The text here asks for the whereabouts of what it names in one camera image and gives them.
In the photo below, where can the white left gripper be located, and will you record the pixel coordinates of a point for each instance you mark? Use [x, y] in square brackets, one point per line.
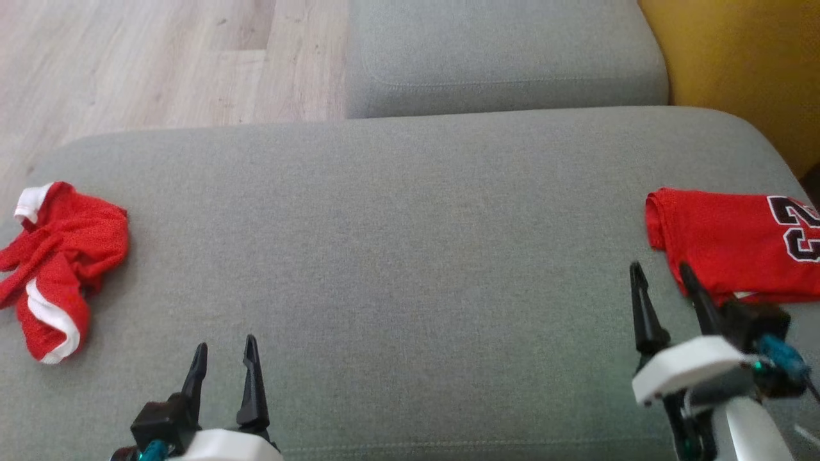
[224, 448]

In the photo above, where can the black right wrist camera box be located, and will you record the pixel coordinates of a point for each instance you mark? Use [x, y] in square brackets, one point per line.
[756, 323]

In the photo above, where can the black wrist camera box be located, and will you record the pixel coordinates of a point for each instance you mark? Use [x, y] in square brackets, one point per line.
[756, 323]
[160, 416]

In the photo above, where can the red basketball jersey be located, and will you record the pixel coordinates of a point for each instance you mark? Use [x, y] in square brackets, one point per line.
[724, 243]

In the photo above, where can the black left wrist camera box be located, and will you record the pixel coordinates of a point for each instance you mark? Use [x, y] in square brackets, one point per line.
[160, 416]

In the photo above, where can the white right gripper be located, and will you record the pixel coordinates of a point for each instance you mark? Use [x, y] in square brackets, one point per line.
[692, 362]

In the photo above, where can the small grey sofa cushion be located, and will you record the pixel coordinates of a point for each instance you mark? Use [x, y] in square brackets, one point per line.
[506, 57]

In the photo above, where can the red white-trimmed shorts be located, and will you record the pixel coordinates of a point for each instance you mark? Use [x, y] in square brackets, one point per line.
[77, 243]

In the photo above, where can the large grey sofa seat cushion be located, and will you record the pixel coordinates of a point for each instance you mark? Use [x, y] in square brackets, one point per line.
[410, 256]

